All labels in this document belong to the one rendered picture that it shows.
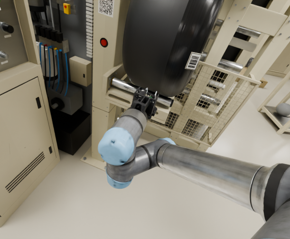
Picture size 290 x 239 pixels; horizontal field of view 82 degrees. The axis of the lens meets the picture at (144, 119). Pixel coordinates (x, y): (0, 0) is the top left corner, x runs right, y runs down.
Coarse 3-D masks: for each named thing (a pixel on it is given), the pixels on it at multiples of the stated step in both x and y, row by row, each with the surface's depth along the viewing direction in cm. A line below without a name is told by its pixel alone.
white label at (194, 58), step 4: (192, 52) 56; (192, 56) 57; (196, 56) 57; (200, 56) 57; (188, 60) 57; (192, 60) 57; (196, 60) 58; (188, 64) 58; (192, 64) 59; (196, 64) 59; (188, 68) 59; (192, 68) 60
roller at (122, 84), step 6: (114, 78) 87; (114, 84) 88; (120, 84) 87; (126, 84) 86; (132, 84) 87; (126, 90) 88; (132, 90) 86; (156, 96) 85; (162, 96) 85; (162, 102) 85; (168, 102) 84
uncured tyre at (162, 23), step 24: (144, 0) 53; (168, 0) 51; (192, 0) 50; (216, 0) 52; (144, 24) 55; (168, 24) 53; (192, 24) 52; (144, 48) 59; (168, 48) 56; (192, 48) 55; (144, 72) 66; (168, 72) 62; (192, 72) 63; (168, 96) 80
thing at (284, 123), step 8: (280, 88) 261; (272, 96) 271; (288, 96) 273; (264, 104) 282; (280, 104) 265; (288, 104) 258; (272, 112) 271; (280, 112) 263; (288, 112) 255; (272, 120) 263; (280, 120) 257; (288, 120) 263; (280, 128) 250; (288, 128) 247
